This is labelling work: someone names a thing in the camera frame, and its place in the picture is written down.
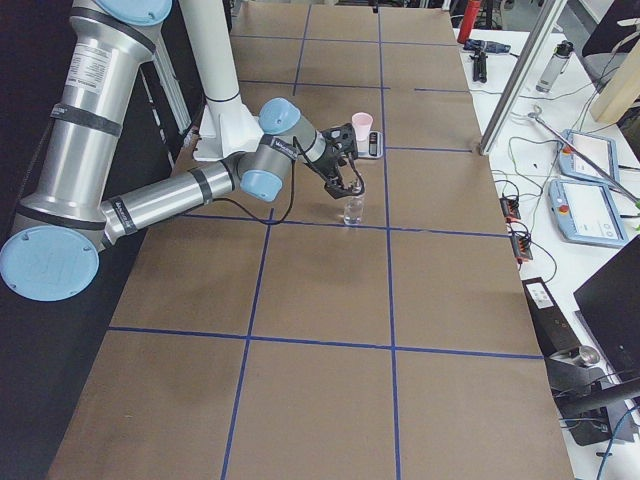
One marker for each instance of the pink cup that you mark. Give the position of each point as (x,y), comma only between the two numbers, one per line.
(362,124)

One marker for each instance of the black box with label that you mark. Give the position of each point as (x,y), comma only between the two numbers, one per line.
(553,331)

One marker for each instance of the blue teach pendant near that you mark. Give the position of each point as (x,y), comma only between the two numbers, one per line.
(585,213)

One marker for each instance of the grey water bottle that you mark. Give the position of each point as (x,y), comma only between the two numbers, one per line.
(555,66)

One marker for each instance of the brown paper table cover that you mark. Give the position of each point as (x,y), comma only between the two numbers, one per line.
(290,346)

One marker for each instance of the white digital kitchen scale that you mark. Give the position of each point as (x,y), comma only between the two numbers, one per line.
(372,146)

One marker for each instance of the metal reacher grabber tool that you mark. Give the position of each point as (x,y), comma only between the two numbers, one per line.
(535,114)

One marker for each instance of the blue teach pendant far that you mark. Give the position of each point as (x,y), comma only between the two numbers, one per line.
(601,150)

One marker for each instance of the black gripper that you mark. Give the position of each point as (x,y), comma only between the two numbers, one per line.
(327,168)

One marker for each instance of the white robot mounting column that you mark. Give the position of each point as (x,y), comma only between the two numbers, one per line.
(227,125)

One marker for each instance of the black folded tripod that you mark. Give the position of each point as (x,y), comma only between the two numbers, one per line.
(479,71)

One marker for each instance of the aluminium frame post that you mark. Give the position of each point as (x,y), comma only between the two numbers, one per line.
(541,30)

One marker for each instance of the black monitor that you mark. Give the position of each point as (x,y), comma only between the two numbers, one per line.
(609,304)

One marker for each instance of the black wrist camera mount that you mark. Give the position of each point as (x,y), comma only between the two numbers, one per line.
(341,140)

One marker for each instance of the blue teach pendant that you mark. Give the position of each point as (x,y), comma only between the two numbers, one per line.
(601,150)
(585,213)

